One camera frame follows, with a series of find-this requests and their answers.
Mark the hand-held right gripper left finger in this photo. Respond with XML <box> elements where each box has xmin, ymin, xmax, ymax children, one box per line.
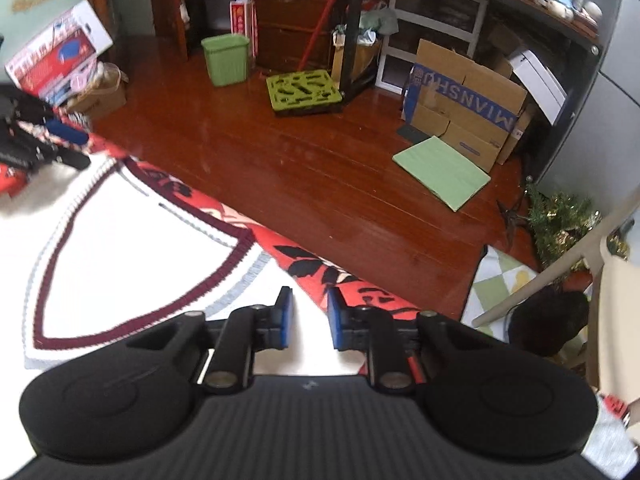
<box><xmin>124</xmin><ymin>286</ymin><xmax>294</xmax><ymax>394</ymax></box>

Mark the white drawer unit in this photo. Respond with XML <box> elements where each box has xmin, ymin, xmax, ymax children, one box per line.
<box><xmin>377</xmin><ymin>0</ymin><xmax>488</xmax><ymax>96</ymax></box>

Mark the beige chair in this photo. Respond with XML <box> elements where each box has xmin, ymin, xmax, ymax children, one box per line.
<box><xmin>472</xmin><ymin>200</ymin><xmax>640</xmax><ymax>401</ymax></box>

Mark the cream knit vest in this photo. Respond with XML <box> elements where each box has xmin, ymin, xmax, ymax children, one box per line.
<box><xmin>0</xmin><ymin>154</ymin><xmax>373</xmax><ymax>471</ymax></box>

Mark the grey sweater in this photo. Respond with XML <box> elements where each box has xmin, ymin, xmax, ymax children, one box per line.
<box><xmin>582</xmin><ymin>402</ymin><xmax>638</xmax><ymax>478</ymax></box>

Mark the white flat box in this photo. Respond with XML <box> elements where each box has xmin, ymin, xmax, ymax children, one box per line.
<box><xmin>507</xmin><ymin>47</ymin><xmax>568</xmax><ymax>126</ymax></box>

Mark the yellow-green plastic crate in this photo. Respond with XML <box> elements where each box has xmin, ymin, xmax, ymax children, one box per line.
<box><xmin>266</xmin><ymin>71</ymin><xmax>345</xmax><ymax>117</ymax></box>

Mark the wooden drawer cabinet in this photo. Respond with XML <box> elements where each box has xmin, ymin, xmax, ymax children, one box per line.
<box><xmin>250</xmin><ymin>0</ymin><xmax>351</xmax><ymax>76</ymax></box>

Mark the red patterned blanket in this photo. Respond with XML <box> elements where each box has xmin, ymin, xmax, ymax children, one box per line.
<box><xmin>0</xmin><ymin>120</ymin><xmax>426</xmax><ymax>376</ymax></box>

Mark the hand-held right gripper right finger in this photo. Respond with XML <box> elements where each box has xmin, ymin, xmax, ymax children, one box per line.
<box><xmin>327</xmin><ymin>287</ymin><xmax>505</xmax><ymax>395</ymax></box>

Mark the small cardboard box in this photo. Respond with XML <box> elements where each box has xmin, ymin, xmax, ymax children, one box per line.
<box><xmin>65</xmin><ymin>62</ymin><xmax>128</xmax><ymax>121</ymax></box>

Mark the green board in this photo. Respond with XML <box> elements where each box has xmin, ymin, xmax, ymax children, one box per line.
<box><xmin>392</xmin><ymin>135</ymin><xmax>492</xmax><ymax>212</ymax></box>

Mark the green waste bin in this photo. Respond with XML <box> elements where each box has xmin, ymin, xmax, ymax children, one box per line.
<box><xmin>201</xmin><ymin>34</ymin><xmax>251</xmax><ymax>87</ymax></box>

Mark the red and white product box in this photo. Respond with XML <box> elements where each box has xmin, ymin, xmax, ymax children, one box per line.
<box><xmin>5</xmin><ymin>0</ymin><xmax>113</xmax><ymax>106</ymax></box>

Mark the red broom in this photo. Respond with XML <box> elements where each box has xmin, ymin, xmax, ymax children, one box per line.
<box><xmin>297</xmin><ymin>0</ymin><xmax>351</xmax><ymax>73</ymax></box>

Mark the checkered green cloth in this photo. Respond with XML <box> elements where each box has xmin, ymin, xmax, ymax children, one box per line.
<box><xmin>460</xmin><ymin>245</ymin><xmax>551</xmax><ymax>341</ymax></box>

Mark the black bag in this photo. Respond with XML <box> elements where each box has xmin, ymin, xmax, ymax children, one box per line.
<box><xmin>507</xmin><ymin>285</ymin><xmax>591</xmax><ymax>358</ymax></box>

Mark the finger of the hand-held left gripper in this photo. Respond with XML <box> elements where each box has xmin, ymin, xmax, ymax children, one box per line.
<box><xmin>42</xmin><ymin>117</ymin><xmax>91</xmax><ymax>146</ymax></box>
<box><xmin>25</xmin><ymin>145</ymin><xmax>92</xmax><ymax>171</ymax></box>

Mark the red upright box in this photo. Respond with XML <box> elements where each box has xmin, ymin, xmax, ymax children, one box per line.
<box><xmin>229</xmin><ymin>0</ymin><xmax>258</xmax><ymax>58</ymax></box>

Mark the small Christmas tree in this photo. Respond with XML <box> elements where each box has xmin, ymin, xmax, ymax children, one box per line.
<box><xmin>497</xmin><ymin>182</ymin><xmax>631</xmax><ymax>271</ymax></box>

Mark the printed cardboard box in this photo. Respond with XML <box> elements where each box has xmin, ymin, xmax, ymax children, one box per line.
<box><xmin>401</xmin><ymin>39</ymin><xmax>533</xmax><ymax>173</ymax></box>

